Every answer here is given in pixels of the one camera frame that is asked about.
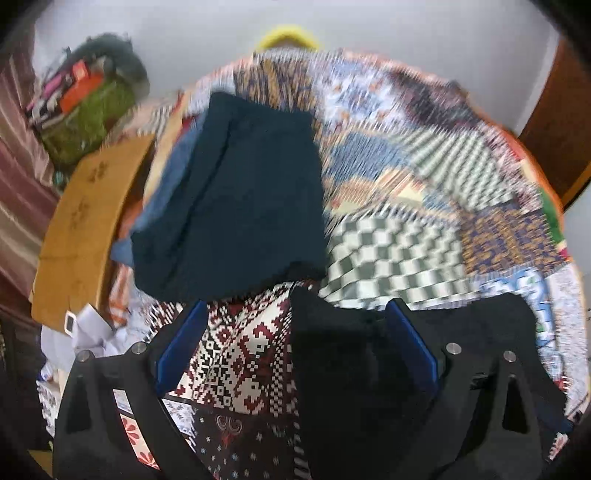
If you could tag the black pants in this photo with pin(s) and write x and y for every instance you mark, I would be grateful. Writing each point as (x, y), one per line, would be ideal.
(341, 369)

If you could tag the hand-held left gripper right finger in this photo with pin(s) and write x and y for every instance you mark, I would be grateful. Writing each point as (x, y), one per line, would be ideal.
(411, 346)

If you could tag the white crumpled cloth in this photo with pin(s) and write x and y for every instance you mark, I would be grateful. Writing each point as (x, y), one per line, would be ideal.
(97, 334)

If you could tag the folded dark teal pants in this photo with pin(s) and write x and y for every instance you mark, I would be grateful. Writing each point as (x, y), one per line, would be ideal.
(249, 198)

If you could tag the small white device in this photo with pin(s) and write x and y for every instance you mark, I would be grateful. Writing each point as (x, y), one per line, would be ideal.
(71, 323)

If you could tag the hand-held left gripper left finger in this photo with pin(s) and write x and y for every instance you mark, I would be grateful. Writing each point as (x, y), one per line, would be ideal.
(180, 346)

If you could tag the striped pink curtain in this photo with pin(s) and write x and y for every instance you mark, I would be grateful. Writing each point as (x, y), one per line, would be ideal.
(23, 194)

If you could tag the folded blue jeans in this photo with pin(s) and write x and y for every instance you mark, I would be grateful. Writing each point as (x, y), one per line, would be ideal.
(171, 184)

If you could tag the wooden lap desk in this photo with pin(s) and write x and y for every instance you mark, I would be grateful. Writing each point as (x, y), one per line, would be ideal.
(87, 221)

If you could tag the small red box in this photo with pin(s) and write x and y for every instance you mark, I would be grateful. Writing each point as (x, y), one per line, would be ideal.
(79, 70)

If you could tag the patchwork printed blanket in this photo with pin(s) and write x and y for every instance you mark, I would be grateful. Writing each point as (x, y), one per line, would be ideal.
(415, 184)

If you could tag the orange box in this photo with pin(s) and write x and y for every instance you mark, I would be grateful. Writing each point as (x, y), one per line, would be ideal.
(83, 92)

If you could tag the yellow foam tube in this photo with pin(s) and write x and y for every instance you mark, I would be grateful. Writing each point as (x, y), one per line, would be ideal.
(286, 33)

